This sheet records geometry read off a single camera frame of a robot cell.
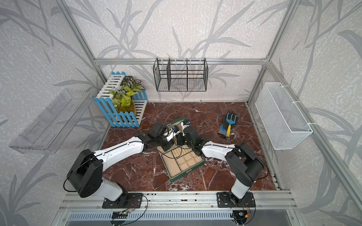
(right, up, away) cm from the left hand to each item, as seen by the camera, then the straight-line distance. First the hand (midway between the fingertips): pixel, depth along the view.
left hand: (174, 141), depth 86 cm
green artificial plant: (-34, +29, +4) cm, 45 cm away
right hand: (+1, +4, +2) cm, 5 cm away
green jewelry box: (+4, -11, -2) cm, 12 cm away
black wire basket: (+3, +47, +19) cm, 50 cm away
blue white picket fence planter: (-36, +14, +11) cm, 40 cm away
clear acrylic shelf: (-57, +8, -21) cm, 61 cm away
